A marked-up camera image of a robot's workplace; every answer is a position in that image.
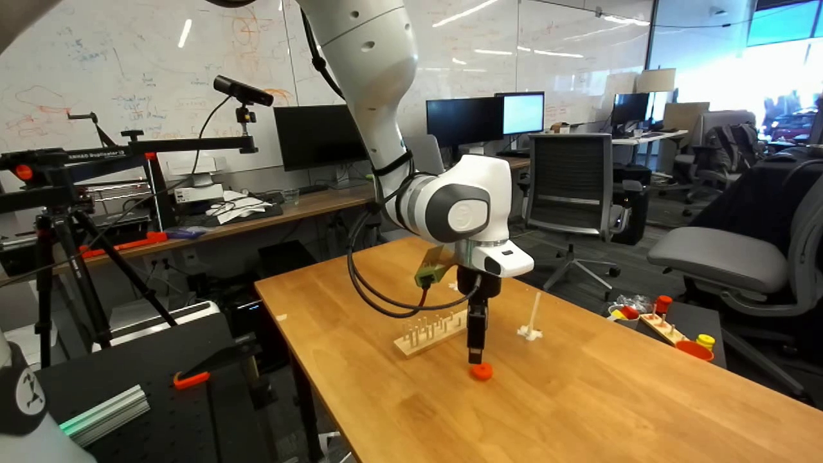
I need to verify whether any bright screen monitor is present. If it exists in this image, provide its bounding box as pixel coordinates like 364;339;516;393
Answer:
495;90;548;139

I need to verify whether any dark screen monitor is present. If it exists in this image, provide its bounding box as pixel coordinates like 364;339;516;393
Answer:
423;96;503;150

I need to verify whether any black draped table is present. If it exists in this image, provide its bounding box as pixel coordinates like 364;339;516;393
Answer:
683;157;823;260

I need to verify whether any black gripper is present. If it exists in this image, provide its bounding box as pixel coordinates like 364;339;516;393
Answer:
454;266;503;365

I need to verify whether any white pin on table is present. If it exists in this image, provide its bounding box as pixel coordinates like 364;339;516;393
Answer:
516;289;545;345

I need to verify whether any clear plastic toy bag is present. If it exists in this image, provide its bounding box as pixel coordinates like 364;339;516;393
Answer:
603;293;653;325

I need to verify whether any wooden wall desk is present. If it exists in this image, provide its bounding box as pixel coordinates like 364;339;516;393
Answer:
75;185;381;266

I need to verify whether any black cap white logo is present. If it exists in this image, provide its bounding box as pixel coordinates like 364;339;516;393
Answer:
0;337;50;438

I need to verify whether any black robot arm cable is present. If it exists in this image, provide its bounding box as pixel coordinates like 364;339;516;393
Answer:
292;9;477;319

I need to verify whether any distant wooden desk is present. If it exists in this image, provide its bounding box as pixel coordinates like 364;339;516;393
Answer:
612;126;692;150

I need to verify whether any black mesh office chair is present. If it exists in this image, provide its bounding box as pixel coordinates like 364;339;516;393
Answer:
521;132;621;298

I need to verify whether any yellow-green wrist camera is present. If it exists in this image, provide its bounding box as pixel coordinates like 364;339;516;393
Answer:
413;244;459;292

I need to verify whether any distant black chair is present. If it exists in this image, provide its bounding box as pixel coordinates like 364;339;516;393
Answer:
612;162;650;247

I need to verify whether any black tripod with boom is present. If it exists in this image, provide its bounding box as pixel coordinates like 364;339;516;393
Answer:
0;126;259;374

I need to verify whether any black computer monitor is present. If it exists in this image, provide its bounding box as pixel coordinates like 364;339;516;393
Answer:
272;103;367;172

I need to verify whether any grey padded office chair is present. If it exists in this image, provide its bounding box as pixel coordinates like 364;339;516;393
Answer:
647;170;823;396

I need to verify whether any white papers pile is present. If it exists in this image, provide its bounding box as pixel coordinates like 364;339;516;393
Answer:
203;188;275;228

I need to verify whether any black equipment cart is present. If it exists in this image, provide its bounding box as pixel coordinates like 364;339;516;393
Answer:
32;312;329;463

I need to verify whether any wooden peg rack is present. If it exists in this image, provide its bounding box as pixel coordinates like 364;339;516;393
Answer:
391;307;472;361

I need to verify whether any box of colourful toys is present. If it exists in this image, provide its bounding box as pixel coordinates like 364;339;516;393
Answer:
598;293;731;372

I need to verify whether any black stereo camera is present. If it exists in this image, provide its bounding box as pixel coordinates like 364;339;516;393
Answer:
211;72;277;111

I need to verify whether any black clamp orange handle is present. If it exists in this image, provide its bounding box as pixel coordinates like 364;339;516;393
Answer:
170;332;266;396

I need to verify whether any white desktop device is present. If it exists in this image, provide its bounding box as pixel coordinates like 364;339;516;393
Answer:
174;183;227;207

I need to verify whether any silver metal bar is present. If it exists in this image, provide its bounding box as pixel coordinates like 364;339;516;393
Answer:
53;384;151;449

